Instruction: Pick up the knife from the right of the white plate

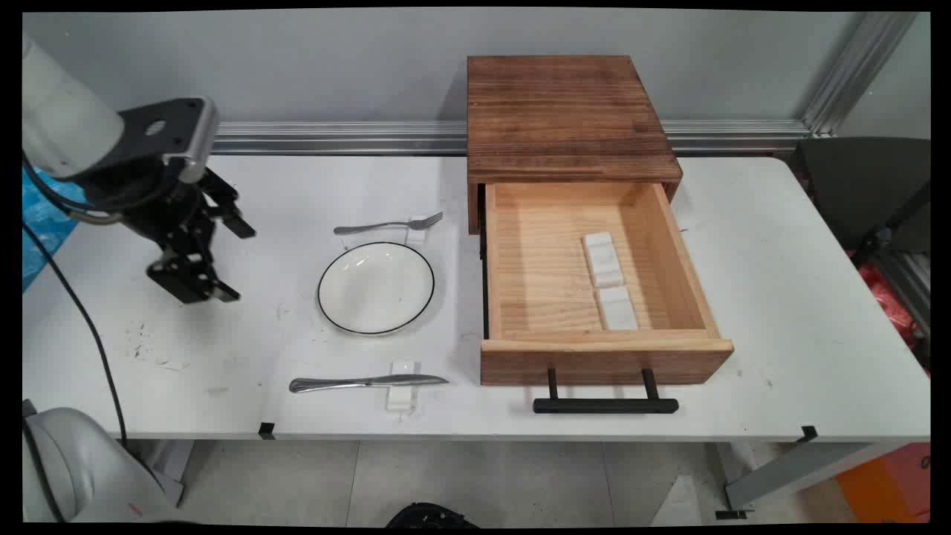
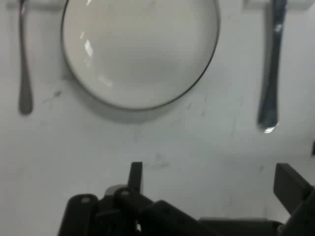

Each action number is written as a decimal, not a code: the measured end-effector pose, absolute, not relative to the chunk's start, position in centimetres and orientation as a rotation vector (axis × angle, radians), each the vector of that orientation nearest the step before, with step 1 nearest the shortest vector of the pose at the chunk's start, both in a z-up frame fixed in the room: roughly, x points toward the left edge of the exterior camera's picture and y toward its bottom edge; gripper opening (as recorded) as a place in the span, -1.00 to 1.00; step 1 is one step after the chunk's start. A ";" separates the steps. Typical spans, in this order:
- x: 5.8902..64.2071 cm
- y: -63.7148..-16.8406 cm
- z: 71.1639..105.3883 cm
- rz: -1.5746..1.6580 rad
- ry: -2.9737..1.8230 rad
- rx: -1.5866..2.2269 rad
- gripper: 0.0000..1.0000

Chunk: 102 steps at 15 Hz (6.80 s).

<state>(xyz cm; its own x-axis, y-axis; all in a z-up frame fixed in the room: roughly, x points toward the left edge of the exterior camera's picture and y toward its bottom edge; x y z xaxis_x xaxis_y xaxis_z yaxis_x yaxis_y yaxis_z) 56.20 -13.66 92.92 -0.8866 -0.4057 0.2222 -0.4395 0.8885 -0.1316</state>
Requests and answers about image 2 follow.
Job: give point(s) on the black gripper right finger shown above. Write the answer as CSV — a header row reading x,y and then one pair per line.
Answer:
x,y
290,186

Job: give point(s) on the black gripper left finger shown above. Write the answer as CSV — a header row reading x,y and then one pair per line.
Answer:
x,y
123,209

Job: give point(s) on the silver serrated table knife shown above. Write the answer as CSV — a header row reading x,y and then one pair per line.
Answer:
x,y
272,73

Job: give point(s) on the white plate with black rim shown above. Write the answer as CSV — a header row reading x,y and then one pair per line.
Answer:
x,y
140,54

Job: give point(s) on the silver metal fork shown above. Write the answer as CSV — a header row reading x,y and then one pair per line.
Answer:
x,y
25,81

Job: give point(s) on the white ceramic cutlery rest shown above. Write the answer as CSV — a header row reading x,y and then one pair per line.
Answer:
x,y
44,3
256,3

